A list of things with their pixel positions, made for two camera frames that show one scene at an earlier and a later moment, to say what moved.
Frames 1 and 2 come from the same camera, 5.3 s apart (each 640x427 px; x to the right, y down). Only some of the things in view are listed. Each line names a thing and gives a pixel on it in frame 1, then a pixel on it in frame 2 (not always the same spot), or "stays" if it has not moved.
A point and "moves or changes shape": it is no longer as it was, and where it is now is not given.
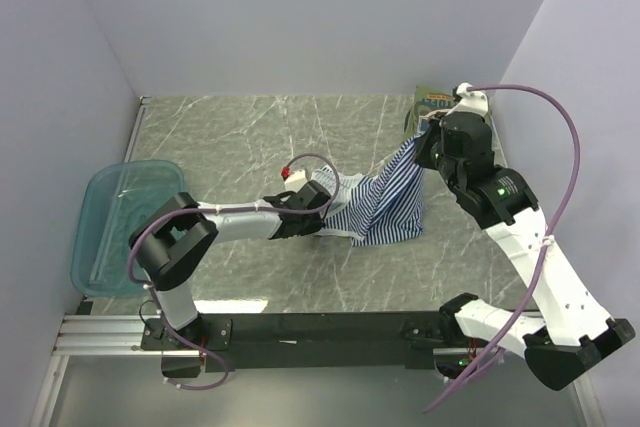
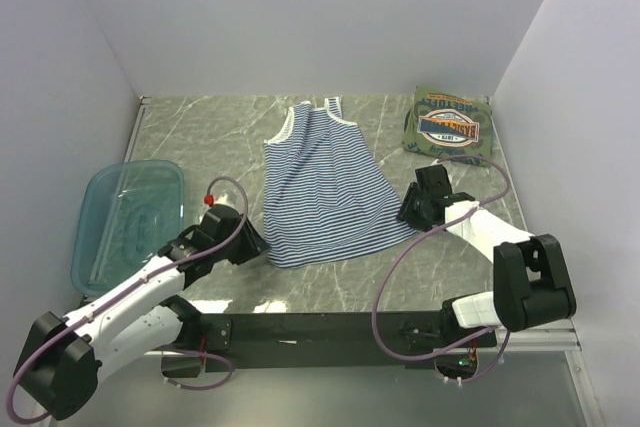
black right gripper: [422, 152] → [406, 209]
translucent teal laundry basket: [111, 199] stays
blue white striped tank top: [385, 204] moves or changes shape
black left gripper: [316, 225] → [253, 244]
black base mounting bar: [304, 342] stays
